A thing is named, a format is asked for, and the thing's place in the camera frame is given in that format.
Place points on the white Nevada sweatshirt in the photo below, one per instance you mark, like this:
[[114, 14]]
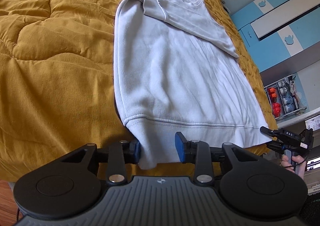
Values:
[[176, 70]]

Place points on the blue white wardrobe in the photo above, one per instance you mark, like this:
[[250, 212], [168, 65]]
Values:
[[282, 36]]

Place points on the person's right hand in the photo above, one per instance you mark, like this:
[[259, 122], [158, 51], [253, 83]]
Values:
[[297, 164]]

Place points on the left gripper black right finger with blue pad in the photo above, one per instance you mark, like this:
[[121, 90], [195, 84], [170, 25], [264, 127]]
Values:
[[197, 153]]

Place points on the mustard yellow quilt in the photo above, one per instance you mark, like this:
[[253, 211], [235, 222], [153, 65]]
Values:
[[56, 81]]

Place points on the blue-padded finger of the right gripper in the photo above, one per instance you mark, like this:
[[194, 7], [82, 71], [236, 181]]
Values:
[[271, 133]]

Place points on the shelf rack with toys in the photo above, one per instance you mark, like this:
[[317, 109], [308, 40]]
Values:
[[287, 98]]

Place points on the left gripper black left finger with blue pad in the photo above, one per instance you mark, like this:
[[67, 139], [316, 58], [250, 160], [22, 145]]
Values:
[[120, 154]]

